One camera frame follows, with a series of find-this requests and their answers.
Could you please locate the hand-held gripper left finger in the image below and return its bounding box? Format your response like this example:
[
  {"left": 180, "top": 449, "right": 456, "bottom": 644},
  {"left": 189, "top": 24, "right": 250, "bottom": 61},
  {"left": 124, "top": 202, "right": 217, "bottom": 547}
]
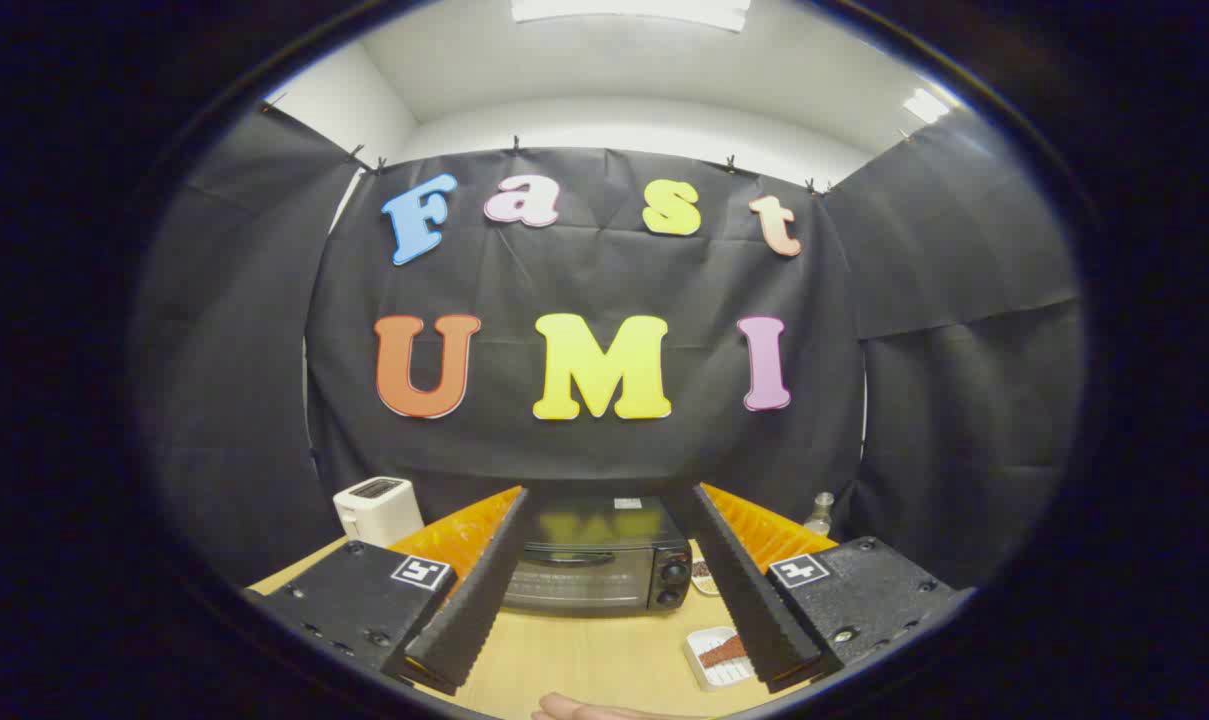
[{"left": 244, "top": 485, "right": 537, "bottom": 698}]

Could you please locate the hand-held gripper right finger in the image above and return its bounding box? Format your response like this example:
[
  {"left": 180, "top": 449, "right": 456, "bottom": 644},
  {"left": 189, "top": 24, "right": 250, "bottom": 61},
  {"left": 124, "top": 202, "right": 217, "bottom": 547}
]
[{"left": 664, "top": 482, "right": 975, "bottom": 696}]

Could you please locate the brown steak piece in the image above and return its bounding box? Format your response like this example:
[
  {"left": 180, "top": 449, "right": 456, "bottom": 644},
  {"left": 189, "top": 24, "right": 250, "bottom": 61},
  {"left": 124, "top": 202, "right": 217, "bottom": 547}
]
[{"left": 699, "top": 635, "right": 750, "bottom": 673}]

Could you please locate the black toaster oven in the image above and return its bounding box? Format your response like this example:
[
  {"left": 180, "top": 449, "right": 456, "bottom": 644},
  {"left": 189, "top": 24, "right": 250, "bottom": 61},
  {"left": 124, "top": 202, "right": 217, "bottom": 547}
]
[{"left": 499, "top": 495, "right": 695, "bottom": 616}]

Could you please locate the white bread toaster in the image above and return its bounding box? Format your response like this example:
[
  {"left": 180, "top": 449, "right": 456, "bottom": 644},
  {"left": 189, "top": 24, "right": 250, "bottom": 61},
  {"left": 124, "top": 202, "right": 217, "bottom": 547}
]
[{"left": 332, "top": 477, "right": 427, "bottom": 549}]

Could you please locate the white rectangular dish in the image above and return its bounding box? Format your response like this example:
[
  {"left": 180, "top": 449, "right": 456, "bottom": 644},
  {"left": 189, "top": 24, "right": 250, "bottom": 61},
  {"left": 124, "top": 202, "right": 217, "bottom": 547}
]
[{"left": 684, "top": 625, "right": 760, "bottom": 693}]

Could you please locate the small ceiling light panel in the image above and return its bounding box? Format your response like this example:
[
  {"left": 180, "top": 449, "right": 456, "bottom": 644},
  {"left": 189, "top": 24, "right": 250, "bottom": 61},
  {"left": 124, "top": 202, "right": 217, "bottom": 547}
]
[{"left": 902, "top": 88, "right": 953, "bottom": 125}]

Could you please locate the long ceiling light panel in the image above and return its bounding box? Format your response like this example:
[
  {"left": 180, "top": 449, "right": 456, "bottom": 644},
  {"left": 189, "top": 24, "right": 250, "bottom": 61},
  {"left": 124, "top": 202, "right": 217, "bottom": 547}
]
[{"left": 511, "top": 0, "right": 752, "bottom": 33}]

